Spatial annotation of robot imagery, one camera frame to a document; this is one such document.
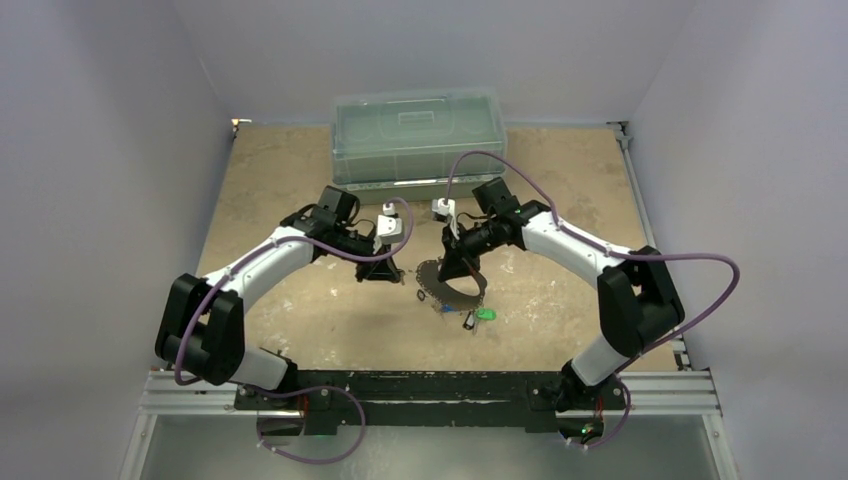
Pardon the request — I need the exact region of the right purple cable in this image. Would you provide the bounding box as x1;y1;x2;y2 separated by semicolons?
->
445;150;742;452

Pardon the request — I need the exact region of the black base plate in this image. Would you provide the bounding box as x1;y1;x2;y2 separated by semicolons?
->
234;370;626;436

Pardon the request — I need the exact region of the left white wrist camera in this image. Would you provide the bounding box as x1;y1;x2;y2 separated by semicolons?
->
374;202;405;253

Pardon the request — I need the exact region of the green key tag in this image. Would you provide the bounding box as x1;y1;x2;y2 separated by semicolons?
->
475;308;497;321

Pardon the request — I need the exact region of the purple cable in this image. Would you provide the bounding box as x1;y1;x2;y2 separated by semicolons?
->
445;150;742;452
173;197;416;465

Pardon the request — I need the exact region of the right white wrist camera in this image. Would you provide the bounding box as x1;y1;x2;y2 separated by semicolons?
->
431;197;460;239

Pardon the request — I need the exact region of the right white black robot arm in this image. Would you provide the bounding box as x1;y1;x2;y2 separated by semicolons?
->
431;178;685;411

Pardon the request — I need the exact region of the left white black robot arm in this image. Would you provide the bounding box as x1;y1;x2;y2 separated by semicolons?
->
154;186;414;409

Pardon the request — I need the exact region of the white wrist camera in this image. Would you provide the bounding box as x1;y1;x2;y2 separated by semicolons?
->
431;197;460;239
374;202;405;253

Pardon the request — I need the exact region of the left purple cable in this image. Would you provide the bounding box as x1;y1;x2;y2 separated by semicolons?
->
173;197;416;465

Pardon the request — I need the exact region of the aluminium frame rail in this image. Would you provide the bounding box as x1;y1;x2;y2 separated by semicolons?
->
119;370;739;479

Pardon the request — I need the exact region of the clear plastic storage box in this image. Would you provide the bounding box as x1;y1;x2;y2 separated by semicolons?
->
331;87;508;202

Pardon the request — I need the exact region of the right side aluminium rail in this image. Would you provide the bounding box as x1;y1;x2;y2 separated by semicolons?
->
608;121;693;371

